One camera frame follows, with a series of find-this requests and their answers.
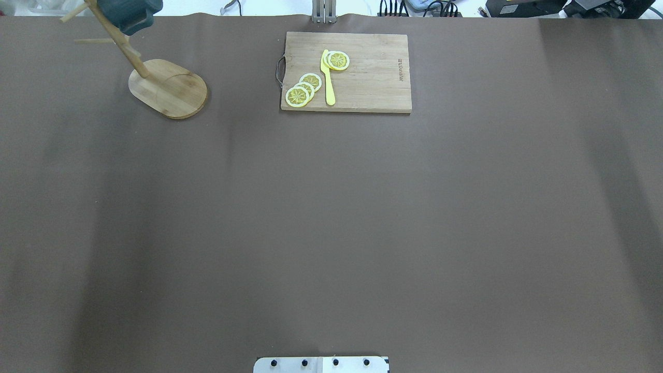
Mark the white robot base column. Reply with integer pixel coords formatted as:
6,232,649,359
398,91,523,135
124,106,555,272
253,356,391,372

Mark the wooden cup storage rack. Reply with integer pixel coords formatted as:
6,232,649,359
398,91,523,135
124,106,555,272
60,1,209,120

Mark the blue mug yellow inside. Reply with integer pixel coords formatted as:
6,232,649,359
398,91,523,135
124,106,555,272
97,1,163,36

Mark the yellow plastic knife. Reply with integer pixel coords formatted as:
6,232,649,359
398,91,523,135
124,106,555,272
320,49,336,106

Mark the wooden cutting board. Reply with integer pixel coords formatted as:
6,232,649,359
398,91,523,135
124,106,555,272
280,31,412,114

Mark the lemon slice near handle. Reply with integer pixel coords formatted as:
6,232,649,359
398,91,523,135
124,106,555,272
284,87,310,108

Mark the lemon slice under knife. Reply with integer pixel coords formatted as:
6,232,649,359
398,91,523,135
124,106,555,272
323,50,350,71

